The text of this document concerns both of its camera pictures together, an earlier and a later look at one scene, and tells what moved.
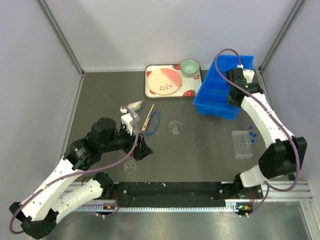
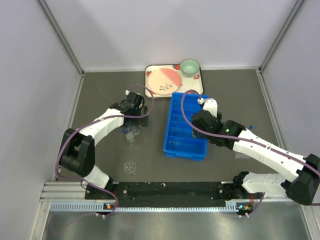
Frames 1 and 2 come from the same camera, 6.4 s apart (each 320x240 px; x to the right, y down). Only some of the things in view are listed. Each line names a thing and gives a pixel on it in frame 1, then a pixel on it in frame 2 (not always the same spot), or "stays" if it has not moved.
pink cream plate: [163, 81] stays
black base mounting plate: [183, 194] stays
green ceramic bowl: [189, 67] stays
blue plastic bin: [211, 100] to [179, 141]
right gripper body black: [233, 102] to [197, 133]
